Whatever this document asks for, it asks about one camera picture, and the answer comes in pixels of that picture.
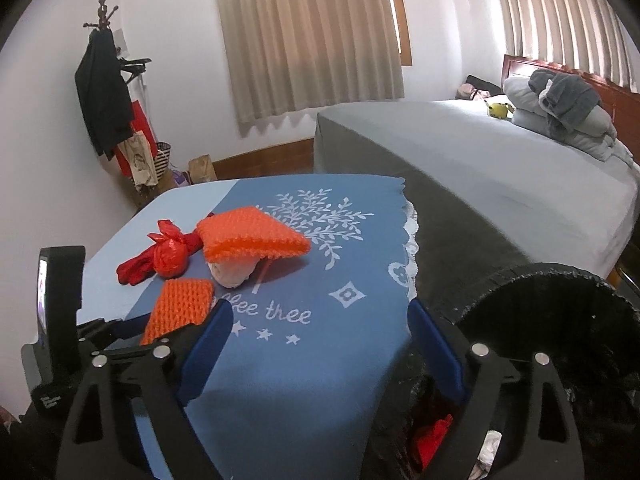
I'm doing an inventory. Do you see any orange knitted cloth small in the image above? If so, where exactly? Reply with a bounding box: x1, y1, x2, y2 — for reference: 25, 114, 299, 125
140, 278, 215, 346

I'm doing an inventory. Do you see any red plastic bag ball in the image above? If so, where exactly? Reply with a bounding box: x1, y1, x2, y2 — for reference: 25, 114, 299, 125
148, 219, 190, 280

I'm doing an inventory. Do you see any orange knitted cloth large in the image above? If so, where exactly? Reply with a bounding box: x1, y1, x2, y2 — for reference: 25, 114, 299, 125
196, 206, 311, 263

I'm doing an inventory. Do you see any black trash bin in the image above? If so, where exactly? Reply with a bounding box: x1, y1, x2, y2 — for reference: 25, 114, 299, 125
360, 263, 639, 479

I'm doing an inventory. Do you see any red glove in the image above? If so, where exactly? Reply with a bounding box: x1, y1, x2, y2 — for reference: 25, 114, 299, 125
116, 232, 203, 286

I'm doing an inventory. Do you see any blue coffee tree tablecloth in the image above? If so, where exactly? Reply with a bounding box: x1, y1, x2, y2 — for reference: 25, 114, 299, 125
78, 174, 412, 479

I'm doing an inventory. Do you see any striped basket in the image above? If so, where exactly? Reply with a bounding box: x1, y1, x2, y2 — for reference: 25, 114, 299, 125
154, 141, 171, 180

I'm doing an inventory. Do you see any beige tote bag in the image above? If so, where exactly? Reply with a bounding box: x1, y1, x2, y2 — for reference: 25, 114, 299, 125
117, 131, 158, 188

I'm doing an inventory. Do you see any brown paper bag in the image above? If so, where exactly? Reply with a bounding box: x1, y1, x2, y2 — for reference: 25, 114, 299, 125
188, 154, 217, 184

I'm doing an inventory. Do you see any grey bed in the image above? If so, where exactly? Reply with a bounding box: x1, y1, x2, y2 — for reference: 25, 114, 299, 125
314, 100, 639, 302

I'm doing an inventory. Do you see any red hanging bag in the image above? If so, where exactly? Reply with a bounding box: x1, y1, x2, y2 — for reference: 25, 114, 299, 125
114, 100, 158, 178

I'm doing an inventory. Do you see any black hanging coat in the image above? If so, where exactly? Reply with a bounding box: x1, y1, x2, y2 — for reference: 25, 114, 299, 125
75, 28, 134, 160

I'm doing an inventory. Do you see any wooden coat rack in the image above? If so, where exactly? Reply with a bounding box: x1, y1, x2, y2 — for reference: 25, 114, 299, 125
82, 0, 152, 84

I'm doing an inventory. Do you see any grey pillow stack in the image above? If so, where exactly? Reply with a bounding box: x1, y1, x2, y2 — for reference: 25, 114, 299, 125
503, 68, 634, 166

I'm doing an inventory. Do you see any yellow plush toy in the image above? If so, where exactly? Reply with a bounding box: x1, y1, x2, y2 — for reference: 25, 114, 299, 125
486, 103, 515, 120

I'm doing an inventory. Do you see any dark grey folded clothing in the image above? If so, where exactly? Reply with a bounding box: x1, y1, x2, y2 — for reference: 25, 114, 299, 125
528, 68, 601, 141

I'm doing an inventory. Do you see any red wooden headboard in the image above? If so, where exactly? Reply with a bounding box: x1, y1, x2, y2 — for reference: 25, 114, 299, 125
501, 54, 640, 162

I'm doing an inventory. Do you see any black bag on bed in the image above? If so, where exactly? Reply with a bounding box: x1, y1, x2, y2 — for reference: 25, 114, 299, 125
456, 75, 503, 101

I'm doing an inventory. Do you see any beige left curtain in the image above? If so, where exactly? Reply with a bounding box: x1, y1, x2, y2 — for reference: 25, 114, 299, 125
216, 0, 405, 125

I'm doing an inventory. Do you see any beige curtain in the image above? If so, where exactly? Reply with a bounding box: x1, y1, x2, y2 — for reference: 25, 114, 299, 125
216, 0, 405, 125
500, 0, 639, 93

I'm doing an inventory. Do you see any beige right curtain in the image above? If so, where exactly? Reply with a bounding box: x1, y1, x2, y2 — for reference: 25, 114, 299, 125
500, 0, 639, 93

